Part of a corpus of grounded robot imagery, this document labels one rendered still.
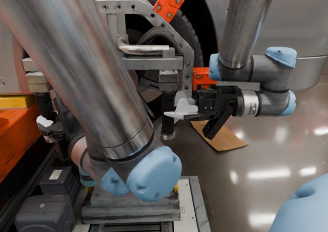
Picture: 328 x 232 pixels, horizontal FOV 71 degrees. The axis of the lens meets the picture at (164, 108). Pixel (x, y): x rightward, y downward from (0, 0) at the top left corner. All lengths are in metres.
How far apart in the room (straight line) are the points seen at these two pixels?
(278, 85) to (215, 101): 0.17
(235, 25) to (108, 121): 0.34
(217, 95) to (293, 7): 0.58
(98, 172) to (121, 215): 0.83
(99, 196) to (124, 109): 1.05
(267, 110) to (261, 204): 1.00
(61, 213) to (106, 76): 0.84
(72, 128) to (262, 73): 0.49
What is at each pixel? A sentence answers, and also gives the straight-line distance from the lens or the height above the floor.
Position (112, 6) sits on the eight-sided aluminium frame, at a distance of 0.80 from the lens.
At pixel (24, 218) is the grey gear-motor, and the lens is 1.05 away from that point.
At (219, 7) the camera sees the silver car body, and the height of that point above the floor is 1.10.
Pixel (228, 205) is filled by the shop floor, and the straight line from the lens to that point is 1.55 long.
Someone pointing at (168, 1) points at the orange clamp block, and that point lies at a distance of 0.79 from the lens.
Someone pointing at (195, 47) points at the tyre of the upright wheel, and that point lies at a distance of 0.90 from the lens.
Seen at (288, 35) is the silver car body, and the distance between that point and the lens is 1.10.
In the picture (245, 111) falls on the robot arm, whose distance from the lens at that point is 0.66.
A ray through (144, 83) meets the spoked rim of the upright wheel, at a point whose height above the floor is 0.81.
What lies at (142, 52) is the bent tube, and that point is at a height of 1.00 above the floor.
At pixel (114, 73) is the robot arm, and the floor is 1.05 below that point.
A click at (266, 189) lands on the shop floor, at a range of 1.72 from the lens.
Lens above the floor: 1.12
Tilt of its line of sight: 25 degrees down
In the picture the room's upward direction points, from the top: straight up
